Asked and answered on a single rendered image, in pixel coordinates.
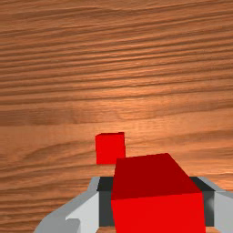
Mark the red cube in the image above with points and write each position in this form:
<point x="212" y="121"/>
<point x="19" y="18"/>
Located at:
<point x="109" y="148"/>
<point x="154" y="194"/>

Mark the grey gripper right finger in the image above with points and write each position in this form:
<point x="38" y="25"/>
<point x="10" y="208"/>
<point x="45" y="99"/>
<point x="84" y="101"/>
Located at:
<point x="220" y="209"/>

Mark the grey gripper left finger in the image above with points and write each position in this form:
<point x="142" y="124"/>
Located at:
<point x="88" y="209"/>

